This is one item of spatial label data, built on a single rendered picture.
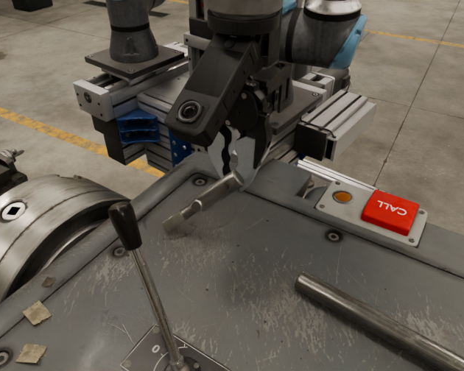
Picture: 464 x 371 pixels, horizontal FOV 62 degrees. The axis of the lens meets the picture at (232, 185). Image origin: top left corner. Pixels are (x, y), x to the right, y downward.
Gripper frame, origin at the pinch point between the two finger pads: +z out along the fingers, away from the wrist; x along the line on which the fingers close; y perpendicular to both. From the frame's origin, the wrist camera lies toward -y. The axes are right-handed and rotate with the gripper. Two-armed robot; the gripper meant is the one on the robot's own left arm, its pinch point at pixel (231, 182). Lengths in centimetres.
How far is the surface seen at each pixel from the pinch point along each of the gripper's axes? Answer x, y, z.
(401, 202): -18.9, 12.3, 3.6
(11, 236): 24.1, -17.4, 7.7
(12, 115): 295, 118, 128
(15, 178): 79, 9, 37
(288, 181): -3.6, 9.9, 4.8
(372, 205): -15.7, 9.8, 3.6
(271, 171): -0.4, 10.7, 4.8
